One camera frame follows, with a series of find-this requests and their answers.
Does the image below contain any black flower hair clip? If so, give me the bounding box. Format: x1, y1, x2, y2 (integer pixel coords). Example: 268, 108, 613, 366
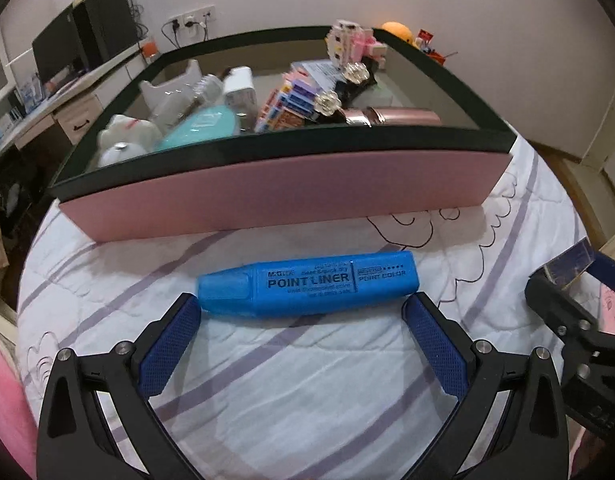
312, 61, 373, 121

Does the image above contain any white charger plug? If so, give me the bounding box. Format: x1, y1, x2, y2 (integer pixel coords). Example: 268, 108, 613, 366
222, 66, 258, 116

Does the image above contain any white striped quilt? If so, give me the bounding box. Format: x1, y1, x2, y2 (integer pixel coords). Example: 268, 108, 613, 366
16, 135, 608, 480

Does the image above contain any white cat-ear holder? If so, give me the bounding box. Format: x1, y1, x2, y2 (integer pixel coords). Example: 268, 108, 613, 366
139, 58, 203, 128

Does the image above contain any white desk with drawers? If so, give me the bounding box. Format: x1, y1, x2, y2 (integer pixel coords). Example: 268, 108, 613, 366
0, 42, 153, 161

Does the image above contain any blue highlighter pen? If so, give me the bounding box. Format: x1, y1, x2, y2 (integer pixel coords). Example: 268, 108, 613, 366
196, 249, 419, 318

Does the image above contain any pink box with dark rim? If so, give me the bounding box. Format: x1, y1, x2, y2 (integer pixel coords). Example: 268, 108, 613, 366
46, 25, 518, 245

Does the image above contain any white wall outlet strip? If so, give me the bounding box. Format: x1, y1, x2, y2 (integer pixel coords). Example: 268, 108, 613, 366
168, 5, 217, 28

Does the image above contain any black power cable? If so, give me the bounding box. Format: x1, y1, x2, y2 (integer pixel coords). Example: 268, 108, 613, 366
162, 17, 211, 48

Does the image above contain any clear plastic case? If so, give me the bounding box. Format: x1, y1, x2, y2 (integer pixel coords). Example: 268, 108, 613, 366
190, 74, 223, 108

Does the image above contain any black computer monitor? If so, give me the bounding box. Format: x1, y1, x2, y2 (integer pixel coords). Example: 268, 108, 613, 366
32, 2, 91, 83

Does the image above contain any pink block figure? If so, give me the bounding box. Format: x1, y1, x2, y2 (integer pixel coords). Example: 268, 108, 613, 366
327, 20, 388, 68

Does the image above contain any white hutch cabinet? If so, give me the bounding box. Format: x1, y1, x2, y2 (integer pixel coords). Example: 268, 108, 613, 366
0, 35, 16, 96

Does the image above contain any orange octopus plush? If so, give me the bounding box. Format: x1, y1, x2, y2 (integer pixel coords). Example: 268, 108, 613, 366
380, 21, 415, 46

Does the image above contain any teal round compact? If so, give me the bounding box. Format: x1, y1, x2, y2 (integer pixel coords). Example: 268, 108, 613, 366
155, 101, 241, 151

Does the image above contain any black office chair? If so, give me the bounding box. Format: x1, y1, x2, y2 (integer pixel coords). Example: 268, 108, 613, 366
0, 150, 63, 241

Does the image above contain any large black speaker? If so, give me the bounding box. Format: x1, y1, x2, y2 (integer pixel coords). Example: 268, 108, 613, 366
72, 0, 140, 71

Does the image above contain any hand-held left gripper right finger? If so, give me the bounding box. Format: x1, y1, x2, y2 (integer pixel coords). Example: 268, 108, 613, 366
404, 291, 571, 480

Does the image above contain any white plush toy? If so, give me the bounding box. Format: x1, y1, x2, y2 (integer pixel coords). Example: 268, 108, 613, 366
96, 114, 161, 153

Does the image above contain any red storage crate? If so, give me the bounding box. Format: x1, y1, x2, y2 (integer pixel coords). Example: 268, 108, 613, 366
417, 45, 451, 64

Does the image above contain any clear acrylic block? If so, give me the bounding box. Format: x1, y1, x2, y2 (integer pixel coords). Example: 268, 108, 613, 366
542, 237, 595, 291

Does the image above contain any silver ball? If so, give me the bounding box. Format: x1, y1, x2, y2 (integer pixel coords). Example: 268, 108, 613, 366
98, 141, 147, 168

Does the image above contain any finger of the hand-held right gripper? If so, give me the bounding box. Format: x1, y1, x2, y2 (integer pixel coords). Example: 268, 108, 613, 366
525, 270, 613, 361
590, 252, 615, 286

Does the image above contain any rose gold tube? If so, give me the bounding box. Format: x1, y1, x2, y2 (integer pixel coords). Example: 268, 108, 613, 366
345, 106, 441, 128

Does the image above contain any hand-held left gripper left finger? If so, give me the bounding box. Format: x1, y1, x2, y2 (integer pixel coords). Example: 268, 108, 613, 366
36, 292, 203, 480

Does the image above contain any pink blanket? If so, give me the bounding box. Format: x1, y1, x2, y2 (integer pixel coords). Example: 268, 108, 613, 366
0, 325, 53, 480

